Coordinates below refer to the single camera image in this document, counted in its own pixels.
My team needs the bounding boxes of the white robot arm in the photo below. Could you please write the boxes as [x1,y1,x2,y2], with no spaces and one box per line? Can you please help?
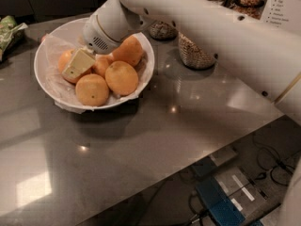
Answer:
[82,0,301,122]

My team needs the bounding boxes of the white bowl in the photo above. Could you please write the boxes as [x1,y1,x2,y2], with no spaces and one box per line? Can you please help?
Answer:
[33,17,156,111]

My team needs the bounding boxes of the glass jar brown grain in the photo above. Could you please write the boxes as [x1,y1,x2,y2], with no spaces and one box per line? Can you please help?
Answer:
[177,0,227,71]

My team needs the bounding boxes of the orange front in bowl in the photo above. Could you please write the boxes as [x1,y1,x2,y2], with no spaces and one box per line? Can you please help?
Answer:
[75,73,110,106]

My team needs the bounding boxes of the allergen information sign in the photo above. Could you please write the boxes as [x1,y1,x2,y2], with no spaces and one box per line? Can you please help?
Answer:
[261,0,301,35]

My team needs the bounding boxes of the green snack packet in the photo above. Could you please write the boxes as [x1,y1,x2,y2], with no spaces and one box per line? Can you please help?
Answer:
[0,15,28,62]

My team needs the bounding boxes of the red apple behind bowl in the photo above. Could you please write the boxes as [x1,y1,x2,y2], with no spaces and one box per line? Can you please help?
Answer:
[40,34,49,42]

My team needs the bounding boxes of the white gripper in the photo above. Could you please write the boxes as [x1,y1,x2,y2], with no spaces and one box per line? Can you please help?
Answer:
[62,12,122,80]

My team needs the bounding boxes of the blue box on floor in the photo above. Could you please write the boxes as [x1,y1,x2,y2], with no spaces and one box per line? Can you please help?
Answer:
[196,176,264,226]

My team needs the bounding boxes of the grey metal floor plates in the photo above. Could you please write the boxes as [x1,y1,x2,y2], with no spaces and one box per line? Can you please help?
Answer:
[209,145,301,226]

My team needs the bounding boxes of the glass jar light cereal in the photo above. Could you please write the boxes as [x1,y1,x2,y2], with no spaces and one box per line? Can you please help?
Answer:
[149,22,178,40]

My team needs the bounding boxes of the clear plastic bowl liner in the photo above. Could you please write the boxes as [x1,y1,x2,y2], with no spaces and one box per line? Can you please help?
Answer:
[43,31,152,115]

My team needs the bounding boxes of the small orange in middle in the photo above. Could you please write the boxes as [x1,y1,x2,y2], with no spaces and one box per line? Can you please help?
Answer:
[92,55,113,77]

